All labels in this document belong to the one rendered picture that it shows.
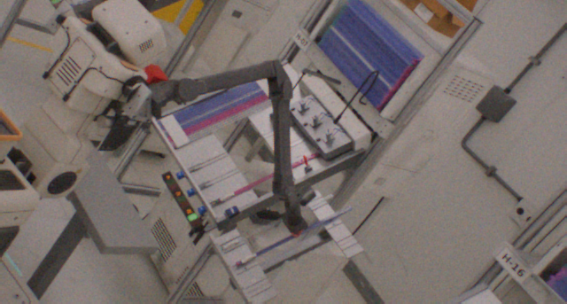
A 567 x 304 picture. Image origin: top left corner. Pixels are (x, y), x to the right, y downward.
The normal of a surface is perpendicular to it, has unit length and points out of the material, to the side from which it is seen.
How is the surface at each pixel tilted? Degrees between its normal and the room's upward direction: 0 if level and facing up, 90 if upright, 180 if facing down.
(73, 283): 0
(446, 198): 89
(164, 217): 90
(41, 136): 82
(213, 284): 90
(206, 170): 44
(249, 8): 90
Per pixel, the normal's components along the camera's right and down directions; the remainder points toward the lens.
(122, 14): -0.04, -0.52
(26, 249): 0.54, -0.76
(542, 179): -0.69, -0.17
